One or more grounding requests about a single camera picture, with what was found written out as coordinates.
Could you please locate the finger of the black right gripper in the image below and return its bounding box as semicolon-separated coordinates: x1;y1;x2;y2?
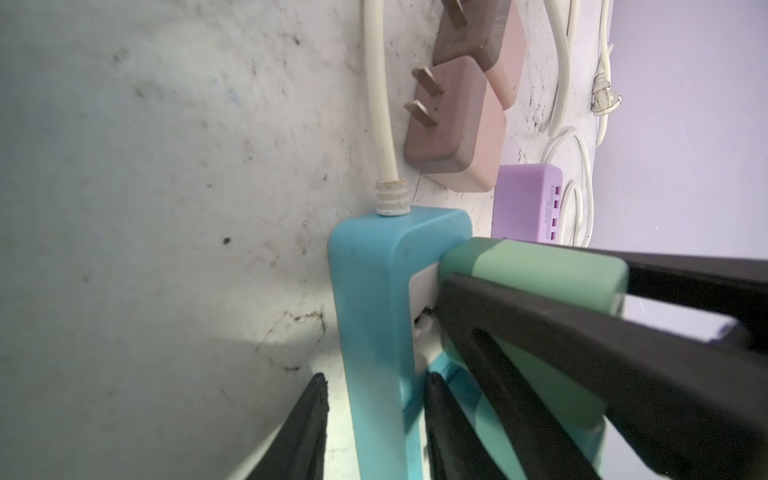
599;250;767;354
435;275;767;479

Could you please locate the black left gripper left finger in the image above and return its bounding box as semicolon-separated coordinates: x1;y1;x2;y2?
247;373;329;480

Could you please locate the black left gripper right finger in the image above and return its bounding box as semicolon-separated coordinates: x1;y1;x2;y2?
424;373;506;480

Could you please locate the green plug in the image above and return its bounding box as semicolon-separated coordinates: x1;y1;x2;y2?
439;237;629;431

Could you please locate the blue rectangular power strip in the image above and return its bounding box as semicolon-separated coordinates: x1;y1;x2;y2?
327;206;607;480

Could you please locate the purple power strip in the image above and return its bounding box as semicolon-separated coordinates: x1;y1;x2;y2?
491;164;564;244

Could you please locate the pink plug purple strip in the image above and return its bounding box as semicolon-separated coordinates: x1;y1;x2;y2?
404;56;506;193
432;0;528;110

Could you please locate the white cable of purple strip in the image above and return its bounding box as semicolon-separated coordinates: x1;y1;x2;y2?
536;0;622;248

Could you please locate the white cable of blue strip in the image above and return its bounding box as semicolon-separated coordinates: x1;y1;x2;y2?
362;0;413;217

